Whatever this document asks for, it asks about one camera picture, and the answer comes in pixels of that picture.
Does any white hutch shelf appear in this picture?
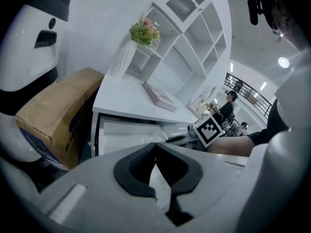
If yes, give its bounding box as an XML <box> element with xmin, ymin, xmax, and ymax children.
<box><xmin>121</xmin><ymin>0</ymin><xmax>233</xmax><ymax>106</ymax></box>

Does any person's white printed shirt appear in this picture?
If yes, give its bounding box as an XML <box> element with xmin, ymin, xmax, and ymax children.
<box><xmin>247</xmin><ymin>47</ymin><xmax>311</xmax><ymax>147</ymax></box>

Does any white desk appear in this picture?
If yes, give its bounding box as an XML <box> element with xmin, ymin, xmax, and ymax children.
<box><xmin>91</xmin><ymin>76</ymin><xmax>197</xmax><ymax>159</ymax></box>

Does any white vanity mirror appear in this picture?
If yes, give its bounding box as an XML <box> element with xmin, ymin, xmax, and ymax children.
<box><xmin>199</xmin><ymin>85</ymin><xmax>217</xmax><ymax>104</ymax></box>

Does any black head-worn camera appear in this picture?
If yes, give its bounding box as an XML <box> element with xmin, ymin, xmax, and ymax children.
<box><xmin>247</xmin><ymin>0</ymin><xmax>264</xmax><ymax>26</ymax></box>

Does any flat grey box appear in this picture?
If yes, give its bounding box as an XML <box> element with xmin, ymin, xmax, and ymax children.
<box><xmin>142</xmin><ymin>81</ymin><xmax>178</xmax><ymax>113</ymax></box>

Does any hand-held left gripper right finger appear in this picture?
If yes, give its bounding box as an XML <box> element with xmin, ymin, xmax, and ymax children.
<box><xmin>155</xmin><ymin>142</ymin><xmax>255</xmax><ymax>233</ymax></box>

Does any white robot with dark cap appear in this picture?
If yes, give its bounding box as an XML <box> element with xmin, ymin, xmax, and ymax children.
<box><xmin>0</xmin><ymin>0</ymin><xmax>71</xmax><ymax>165</ymax></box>

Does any person's head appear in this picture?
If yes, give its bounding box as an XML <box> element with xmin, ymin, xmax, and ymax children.
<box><xmin>261</xmin><ymin>0</ymin><xmax>311</xmax><ymax>52</ymax></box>

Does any white desk drawer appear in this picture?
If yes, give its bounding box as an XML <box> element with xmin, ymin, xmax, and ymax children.
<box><xmin>94</xmin><ymin>114</ymin><xmax>171</xmax><ymax>156</ymax></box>

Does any black balcony railing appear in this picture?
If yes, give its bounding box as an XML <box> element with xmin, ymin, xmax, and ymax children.
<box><xmin>225</xmin><ymin>72</ymin><xmax>273</xmax><ymax>117</ymax></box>

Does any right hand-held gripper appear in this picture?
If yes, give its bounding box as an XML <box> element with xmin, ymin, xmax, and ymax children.
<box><xmin>167</xmin><ymin>114</ymin><xmax>225</xmax><ymax>153</ymax></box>

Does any person's right forearm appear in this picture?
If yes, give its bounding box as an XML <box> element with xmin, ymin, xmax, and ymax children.
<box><xmin>207</xmin><ymin>134</ymin><xmax>255</xmax><ymax>157</ymax></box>

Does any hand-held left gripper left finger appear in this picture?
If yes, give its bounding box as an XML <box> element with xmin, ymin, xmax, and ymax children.
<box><xmin>34</xmin><ymin>142</ymin><xmax>176</xmax><ymax>233</ymax></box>

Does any white ribbed vase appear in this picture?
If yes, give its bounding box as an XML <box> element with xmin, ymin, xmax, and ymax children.
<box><xmin>108</xmin><ymin>40</ymin><xmax>138</xmax><ymax>79</ymax></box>

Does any round ceiling lamp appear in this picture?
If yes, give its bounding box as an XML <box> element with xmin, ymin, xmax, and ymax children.
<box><xmin>278</xmin><ymin>56</ymin><xmax>290</xmax><ymax>69</ymax></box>

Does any brown cardboard box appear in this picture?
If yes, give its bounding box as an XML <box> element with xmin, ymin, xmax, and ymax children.
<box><xmin>16</xmin><ymin>67</ymin><xmax>105</xmax><ymax>171</ymax></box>

